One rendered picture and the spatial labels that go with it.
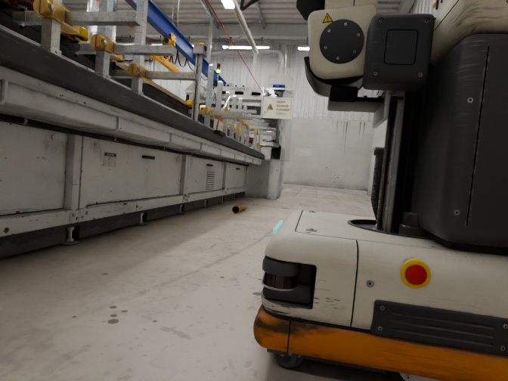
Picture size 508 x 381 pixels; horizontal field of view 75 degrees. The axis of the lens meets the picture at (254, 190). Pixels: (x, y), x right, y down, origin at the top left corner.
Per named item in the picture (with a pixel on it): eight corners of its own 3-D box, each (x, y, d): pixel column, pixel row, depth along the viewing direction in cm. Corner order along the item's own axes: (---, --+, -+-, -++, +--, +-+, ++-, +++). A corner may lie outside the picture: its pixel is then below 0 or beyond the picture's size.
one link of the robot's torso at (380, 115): (393, 129, 95) (403, 42, 94) (426, 109, 67) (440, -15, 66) (300, 124, 100) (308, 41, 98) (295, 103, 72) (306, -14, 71)
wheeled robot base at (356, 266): (472, 295, 114) (481, 225, 113) (662, 437, 52) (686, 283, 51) (280, 269, 126) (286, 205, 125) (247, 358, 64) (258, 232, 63)
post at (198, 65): (198, 123, 225) (203, 56, 222) (196, 122, 220) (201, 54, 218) (192, 122, 226) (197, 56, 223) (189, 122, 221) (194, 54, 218)
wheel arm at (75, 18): (140, 29, 101) (142, 15, 101) (135, 24, 98) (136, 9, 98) (20, 28, 109) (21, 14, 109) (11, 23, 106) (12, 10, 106)
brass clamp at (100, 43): (123, 60, 133) (125, 48, 133) (103, 48, 120) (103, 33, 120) (109, 60, 135) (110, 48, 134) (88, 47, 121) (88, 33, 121)
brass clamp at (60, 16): (81, 33, 109) (82, 17, 109) (48, 13, 96) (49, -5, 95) (64, 33, 110) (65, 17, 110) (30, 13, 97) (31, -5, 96)
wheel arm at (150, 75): (196, 83, 151) (197, 73, 151) (194, 81, 147) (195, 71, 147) (111, 79, 158) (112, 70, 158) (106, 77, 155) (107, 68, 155)
